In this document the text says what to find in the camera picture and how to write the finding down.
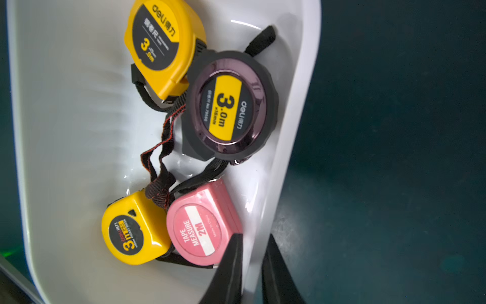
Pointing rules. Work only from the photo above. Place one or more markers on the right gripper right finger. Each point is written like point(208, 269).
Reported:
point(277, 283)

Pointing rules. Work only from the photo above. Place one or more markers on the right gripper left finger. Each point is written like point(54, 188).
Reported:
point(226, 285)

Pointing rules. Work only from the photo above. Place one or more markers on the pink tape measure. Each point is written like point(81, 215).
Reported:
point(201, 219)

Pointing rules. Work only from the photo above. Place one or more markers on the small yellow tape measure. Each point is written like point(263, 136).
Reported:
point(135, 230)

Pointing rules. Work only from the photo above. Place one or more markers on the black round tape measure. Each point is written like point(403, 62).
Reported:
point(227, 114)

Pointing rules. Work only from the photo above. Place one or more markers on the white plastic storage box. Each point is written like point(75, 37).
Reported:
point(80, 127)

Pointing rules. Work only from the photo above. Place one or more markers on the yellow deli tape measure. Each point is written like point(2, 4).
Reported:
point(164, 38)

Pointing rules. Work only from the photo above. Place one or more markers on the green table mat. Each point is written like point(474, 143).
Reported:
point(384, 195)

